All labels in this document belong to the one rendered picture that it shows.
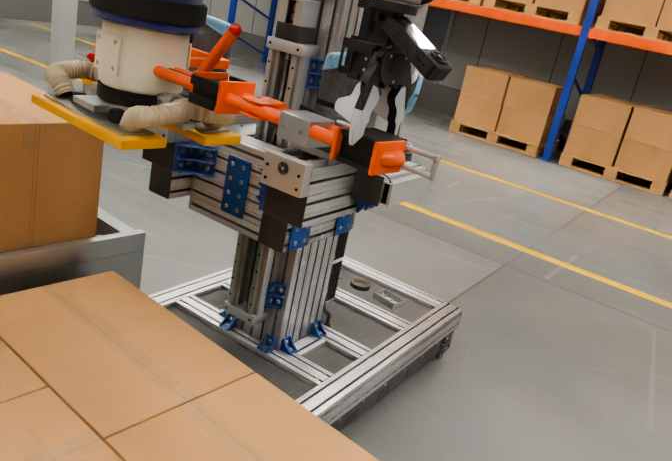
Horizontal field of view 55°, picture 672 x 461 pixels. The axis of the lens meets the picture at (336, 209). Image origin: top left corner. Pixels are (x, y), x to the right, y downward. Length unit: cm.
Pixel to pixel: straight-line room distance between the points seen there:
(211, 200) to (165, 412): 80
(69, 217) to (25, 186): 17
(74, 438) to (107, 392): 15
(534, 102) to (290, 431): 733
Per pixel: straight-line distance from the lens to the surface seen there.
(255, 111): 112
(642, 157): 823
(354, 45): 98
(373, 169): 94
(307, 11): 195
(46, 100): 146
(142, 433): 138
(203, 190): 206
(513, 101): 853
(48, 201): 193
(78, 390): 149
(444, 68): 93
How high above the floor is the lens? 141
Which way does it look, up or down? 18 degrees down
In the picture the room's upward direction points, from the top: 12 degrees clockwise
